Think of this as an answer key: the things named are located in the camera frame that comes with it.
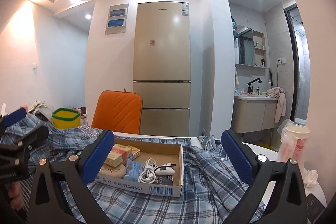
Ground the pink towel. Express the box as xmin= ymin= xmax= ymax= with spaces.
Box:
xmin=266 ymin=87 xmax=286 ymax=123

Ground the white cardboard tray box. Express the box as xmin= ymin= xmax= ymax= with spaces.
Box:
xmin=96 ymin=138 xmax=183 ymax=197

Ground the mirror cabinet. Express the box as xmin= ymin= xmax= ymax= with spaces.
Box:
xmin=232 ymin=22 xmax=266 ymax=68

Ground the beige round compact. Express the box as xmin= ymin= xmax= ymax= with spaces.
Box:
xmin=100 ymin=163 xmax=126 ymax=178

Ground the crumpled white tissue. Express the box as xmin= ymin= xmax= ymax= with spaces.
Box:
xmin=303 ymin=169 xmax=319 ymax=188

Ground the yellow bin green rim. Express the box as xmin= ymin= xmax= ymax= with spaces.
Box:
xmin=52 ymin=108 xmax=80 ymax=130

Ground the blue plaid shirt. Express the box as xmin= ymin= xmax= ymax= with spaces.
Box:
xmin=0 ymin=112 xmax=266 ymax=224

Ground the black faucet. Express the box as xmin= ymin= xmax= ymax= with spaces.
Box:
xmin=247 ymin=77 xmax=263 ymax=94

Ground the bathroom vanity cabinet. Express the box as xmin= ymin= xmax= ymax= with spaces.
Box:
xmin=231 ymin=96 xmax=277 ymax=134

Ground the black phone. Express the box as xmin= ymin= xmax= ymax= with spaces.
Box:
xmin=306 ymin=193 xmax=325 ymax=224

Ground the pink plastic bag cup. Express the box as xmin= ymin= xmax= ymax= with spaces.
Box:
xmin=277 ymin=119 xmax=310 ymax=171

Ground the beige refrigerator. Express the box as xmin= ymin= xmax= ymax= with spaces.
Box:
xmin=133 ymin=2 xmax=191 ymax=137

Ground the sequin patterned pouch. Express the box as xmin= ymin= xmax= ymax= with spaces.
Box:
xmin=78 ymin=124 xmax=102 ymax=138

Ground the black small box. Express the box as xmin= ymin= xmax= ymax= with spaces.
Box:
xmin=154 ymin=175 xmax=174 ymax=186

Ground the orange chair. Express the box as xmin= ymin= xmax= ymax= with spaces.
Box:
xmin=91 ymin=90 xmax=142 ymax=134

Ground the grey clothes pile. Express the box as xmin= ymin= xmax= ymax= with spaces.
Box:
xmin=28 ymin=101 xmax=55 ymax=123

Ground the wall electrical panel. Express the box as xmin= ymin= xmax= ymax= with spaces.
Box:
xmin=105 ymin=3 xmax=129 ymax=35

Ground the red gold cigarette carton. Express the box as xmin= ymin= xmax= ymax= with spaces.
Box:
xmin=105 ymin=144 xmax=132 ymax=168

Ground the white cable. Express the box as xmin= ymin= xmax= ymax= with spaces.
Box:
xmin=138 ymin=157 xmax=158 ymax=184

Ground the person's left hand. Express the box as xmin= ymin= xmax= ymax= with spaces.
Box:
xmin=8 ymin=181 xmax=24 ymax=211

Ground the blue wet wipes pack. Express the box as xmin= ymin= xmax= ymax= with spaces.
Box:
xmin=123 ymin=160 xmax=143 ymax=182

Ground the gold cigarette pack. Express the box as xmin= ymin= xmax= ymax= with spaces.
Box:
xmin=127 ymin=145 xmax=141 ymax=160

